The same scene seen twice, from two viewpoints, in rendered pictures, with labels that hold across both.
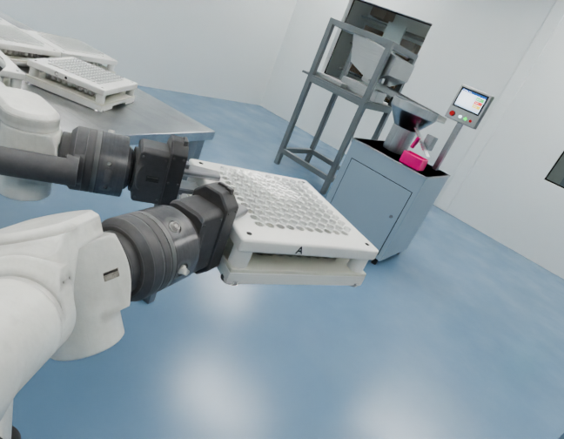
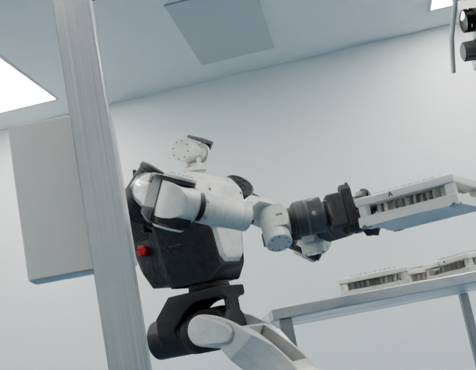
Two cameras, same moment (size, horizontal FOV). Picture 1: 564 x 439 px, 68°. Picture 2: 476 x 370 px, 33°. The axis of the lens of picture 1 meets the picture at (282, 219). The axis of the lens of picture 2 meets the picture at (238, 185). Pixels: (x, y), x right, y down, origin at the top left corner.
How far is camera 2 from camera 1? 1.80 m
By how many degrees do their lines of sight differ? 74
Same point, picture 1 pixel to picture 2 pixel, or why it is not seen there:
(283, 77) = not seen: outside the picture
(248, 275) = (369, 219)
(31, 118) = not seen: hidden behind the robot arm
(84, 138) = not seen: hidden behind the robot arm
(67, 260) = (251, 200)
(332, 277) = (428, 203)
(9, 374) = (219, 200)
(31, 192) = (311, 247)
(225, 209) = (340, 189)
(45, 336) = (236, 205)
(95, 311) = (272, 224)
